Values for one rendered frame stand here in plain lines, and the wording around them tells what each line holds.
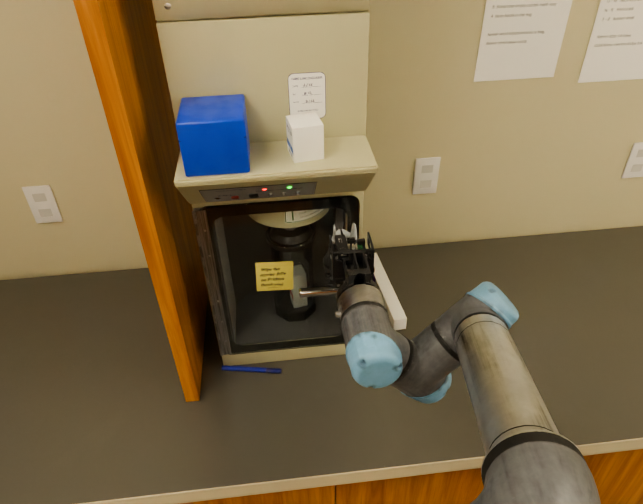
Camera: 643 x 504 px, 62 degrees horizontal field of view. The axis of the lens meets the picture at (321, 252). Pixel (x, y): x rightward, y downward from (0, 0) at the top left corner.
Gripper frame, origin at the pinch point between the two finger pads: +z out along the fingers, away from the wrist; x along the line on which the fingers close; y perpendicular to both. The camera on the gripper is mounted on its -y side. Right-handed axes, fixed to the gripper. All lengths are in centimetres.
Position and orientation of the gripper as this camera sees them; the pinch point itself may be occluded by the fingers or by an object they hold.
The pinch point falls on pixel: (341, 237)
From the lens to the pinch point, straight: 104.3
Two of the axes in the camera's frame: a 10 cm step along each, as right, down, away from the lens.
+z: -1.1, -6.1, 7.8
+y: -0.2, -7.9, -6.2
